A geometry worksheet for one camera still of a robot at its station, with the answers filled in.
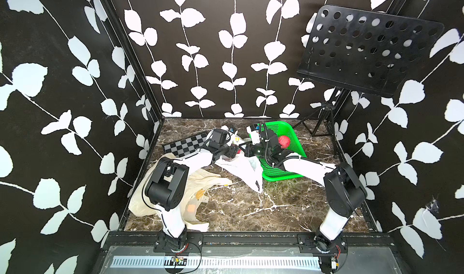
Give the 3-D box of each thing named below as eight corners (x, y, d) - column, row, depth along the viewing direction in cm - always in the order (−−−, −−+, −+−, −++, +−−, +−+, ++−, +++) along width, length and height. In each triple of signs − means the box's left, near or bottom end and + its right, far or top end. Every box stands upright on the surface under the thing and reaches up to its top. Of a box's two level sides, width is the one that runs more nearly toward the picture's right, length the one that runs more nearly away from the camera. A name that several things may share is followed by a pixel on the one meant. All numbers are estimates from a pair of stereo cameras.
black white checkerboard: (167, 160, 102) (165, 157, 99) (165, 147, 108) (163, 144, 105) (210, 147, 108) (209, 143, 105) (206, 136, 114) (205, 132, 111)
